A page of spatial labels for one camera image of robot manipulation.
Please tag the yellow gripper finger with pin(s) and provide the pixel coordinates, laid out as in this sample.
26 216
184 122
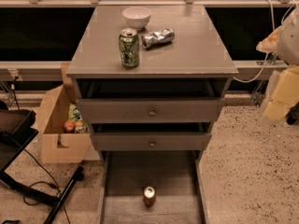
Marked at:
282 94
270 43

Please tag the orange soda can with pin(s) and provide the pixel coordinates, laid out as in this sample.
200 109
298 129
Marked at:
149 196

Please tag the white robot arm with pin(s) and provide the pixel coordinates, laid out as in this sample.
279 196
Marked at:
288 39

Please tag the crushed silver can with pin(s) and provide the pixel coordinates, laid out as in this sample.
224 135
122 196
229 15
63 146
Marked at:
156 38

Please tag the grey wooden drawer cabinet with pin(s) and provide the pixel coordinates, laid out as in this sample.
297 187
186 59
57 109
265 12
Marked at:
195 65

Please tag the grey open bottom drawer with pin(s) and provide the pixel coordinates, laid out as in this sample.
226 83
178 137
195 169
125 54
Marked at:
175 177

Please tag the green soda can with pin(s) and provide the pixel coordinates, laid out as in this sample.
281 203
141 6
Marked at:
129 48

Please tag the grey lower middle drawer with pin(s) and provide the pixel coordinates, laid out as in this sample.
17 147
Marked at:
150 141

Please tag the small can in box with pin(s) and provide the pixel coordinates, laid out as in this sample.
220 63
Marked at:
81 127

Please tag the white ceramic bowl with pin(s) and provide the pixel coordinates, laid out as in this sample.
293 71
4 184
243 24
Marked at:
137 17

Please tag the green snack bag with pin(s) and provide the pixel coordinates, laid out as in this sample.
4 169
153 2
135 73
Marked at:
73 113

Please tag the red apple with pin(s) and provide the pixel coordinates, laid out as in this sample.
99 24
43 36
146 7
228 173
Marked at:
69 126

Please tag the cardboard box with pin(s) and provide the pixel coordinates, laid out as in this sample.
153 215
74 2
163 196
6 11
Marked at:
57 145

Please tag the black stand base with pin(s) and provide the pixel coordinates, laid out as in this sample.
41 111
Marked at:
16 133

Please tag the metal window rail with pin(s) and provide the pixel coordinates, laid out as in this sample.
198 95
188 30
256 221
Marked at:
37 69

